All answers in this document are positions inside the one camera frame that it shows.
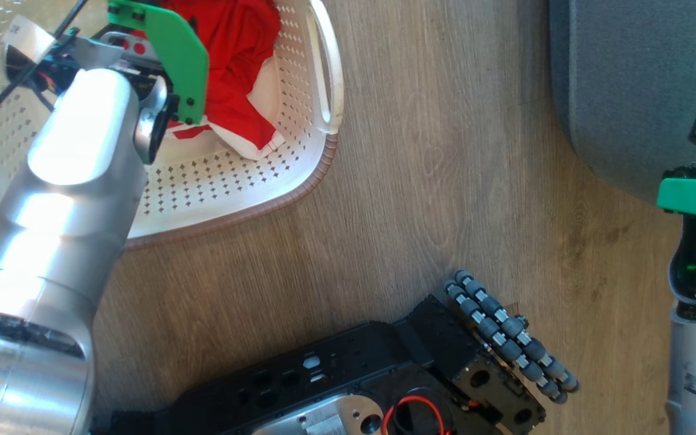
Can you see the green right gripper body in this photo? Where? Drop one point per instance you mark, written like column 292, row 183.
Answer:
column 695, row 196

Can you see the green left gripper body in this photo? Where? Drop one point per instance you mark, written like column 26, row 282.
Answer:
column 182, row 60

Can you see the red garment with white trim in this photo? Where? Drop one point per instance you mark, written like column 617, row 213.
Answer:
column 239, row 54

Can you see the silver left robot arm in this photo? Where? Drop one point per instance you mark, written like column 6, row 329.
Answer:
column 52, row 241

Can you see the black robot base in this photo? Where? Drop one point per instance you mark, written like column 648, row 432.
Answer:
column 324, row 374

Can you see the grey fabric sofa seat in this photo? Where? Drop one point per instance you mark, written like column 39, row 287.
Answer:
column 638, row 84

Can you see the white perforated laundry basket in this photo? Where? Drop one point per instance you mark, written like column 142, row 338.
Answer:
column 233, row 193

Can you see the grey roller omni wheel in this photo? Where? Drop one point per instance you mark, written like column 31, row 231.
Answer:
column 511, row 335

